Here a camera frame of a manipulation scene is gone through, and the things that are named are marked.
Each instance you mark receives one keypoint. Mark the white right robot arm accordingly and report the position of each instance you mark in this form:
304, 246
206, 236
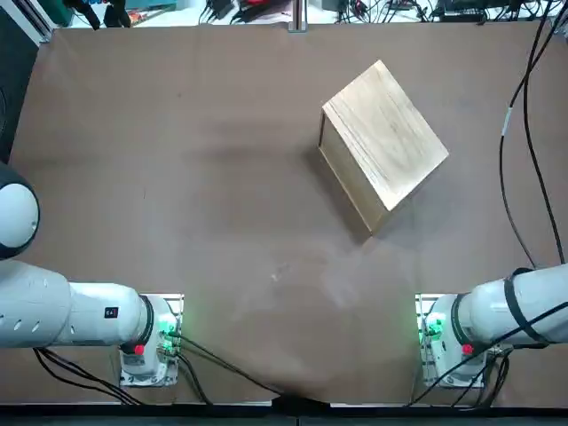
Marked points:
488, 302

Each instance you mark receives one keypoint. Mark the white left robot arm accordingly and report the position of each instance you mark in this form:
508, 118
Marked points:
44, 306

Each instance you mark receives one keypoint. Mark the wooden box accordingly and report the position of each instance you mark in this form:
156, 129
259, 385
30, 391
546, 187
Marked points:
386, 137

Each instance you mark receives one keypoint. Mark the red tray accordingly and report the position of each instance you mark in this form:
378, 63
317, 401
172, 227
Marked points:
254, 2

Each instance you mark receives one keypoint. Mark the orange printed packet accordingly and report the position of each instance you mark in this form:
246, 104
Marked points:
136, 18

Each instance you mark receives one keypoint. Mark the black tripod leg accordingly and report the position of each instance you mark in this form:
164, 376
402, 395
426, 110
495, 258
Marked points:
116, 13
89, 13

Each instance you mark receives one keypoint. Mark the black electronics box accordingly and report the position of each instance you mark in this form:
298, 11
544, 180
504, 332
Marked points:
461, 16

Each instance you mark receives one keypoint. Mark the green case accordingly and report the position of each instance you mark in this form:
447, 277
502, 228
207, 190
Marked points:
62, 13

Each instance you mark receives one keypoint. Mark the upright post with bracket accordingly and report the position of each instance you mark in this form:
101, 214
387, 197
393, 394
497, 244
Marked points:
298, 15

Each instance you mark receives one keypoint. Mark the aluminium frame rail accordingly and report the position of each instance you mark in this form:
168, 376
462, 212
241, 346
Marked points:
42, 22

